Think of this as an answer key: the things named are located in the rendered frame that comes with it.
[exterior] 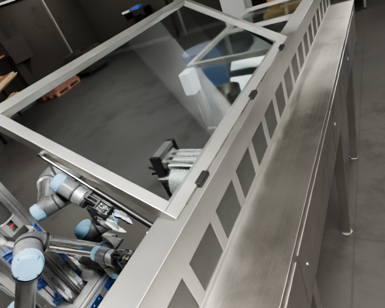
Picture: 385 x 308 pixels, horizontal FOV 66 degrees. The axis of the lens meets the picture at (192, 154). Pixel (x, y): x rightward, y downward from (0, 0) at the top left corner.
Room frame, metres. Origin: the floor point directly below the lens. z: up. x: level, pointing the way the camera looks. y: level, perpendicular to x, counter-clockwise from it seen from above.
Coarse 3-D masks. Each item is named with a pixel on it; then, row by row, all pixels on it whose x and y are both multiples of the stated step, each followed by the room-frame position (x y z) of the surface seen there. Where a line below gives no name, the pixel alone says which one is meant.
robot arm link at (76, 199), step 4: (80, 188) 1.04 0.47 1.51; (84, 188) 1.05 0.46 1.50; (76, 192) 1.02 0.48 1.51; (80, 192) 1.02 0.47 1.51; (84, 192) 1.02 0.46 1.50; (72, 196) 1.02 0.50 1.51; (76, 196) 1.01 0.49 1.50; (80, 196) 1.01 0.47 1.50; (72, 200) 1.02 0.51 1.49; (76, 200) 1.01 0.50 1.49; (80, 200) 1.00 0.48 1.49; (76, 204) 1.01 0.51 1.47
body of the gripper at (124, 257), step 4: (112, 252) 1.01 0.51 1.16; (116, 252) 1.01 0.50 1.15; (120, 252) 1.00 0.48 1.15; (128, 252) 0.97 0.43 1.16; (132, 252) 0.96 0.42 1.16; (112, 256) 0.99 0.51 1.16; (116, 256) 1.01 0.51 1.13; (120, 256) 0.97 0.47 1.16; (124, 256) 0.96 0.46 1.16; (128, 256) 0.96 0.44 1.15; (112, 260) 0.99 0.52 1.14; (116, 260) 0.99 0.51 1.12; (120, 260) 0.96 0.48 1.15; (124, 260) 0.94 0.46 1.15; (128, 260) 0.94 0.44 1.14; (112, 264) 0.98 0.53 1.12; (116, 264) 0.99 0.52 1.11; (120, 264) 0.94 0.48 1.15; (124, 264) 0.92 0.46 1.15
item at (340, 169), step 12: (348, 84) 2.14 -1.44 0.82; (348, 96) 2.14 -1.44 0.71; (348, 108) 2.15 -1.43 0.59; (348, 120) 2.15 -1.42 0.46; (348, 132) 2.16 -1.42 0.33; (336, 156) 1.42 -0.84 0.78; (336, 168) 1.43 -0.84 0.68; (336, 180) 1.43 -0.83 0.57; (348, 204) 1.44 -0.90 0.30; (348, 216) 1.40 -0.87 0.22; (348, 228) 1.41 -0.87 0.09; (312, 300) 0.60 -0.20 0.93
